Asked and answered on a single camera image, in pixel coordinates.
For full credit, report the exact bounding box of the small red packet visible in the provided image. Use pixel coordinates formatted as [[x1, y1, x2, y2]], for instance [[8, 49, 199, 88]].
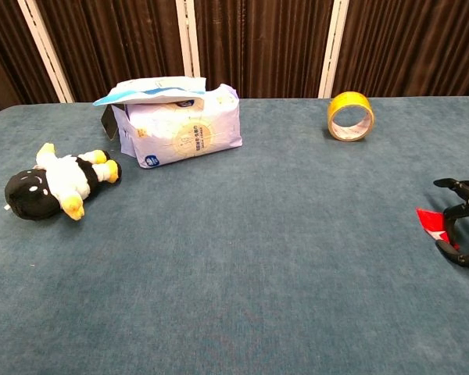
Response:
[[415, 207, 461, 251]]

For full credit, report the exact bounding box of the yellow packing tape roll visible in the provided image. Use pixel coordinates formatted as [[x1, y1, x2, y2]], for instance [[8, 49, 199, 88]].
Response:
[[327, 91, 375, 142]]

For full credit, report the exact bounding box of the dark brown pleated curtain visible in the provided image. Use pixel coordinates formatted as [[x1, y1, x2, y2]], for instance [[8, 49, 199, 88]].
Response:
[[331, 0, 469, 98], [189, 0, 335, 98], [0, 0, 62, 118], [37, 0, 191, 102]]

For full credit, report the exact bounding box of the blue felt table cover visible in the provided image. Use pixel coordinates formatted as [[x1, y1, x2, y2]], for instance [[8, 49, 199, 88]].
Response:
[[0, 95, 469, 375]]

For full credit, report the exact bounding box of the purple tissue pack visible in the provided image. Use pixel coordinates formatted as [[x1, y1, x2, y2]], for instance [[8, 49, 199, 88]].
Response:
[[113, 83, 244, 170]]

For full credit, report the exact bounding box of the white blue plastic bag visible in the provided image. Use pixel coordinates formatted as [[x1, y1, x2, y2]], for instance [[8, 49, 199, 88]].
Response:
[[92, 77, 207, 107]]

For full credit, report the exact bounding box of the black white penguin plush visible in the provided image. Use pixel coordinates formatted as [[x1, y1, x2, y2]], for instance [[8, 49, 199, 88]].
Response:
[[3, 142, 123, 222]]

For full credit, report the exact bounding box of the white partition post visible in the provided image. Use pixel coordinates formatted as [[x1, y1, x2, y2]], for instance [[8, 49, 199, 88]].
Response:
[[175, 0, 202, 78], [17, 0, 75, 103], [318, 0, 351, 98]]

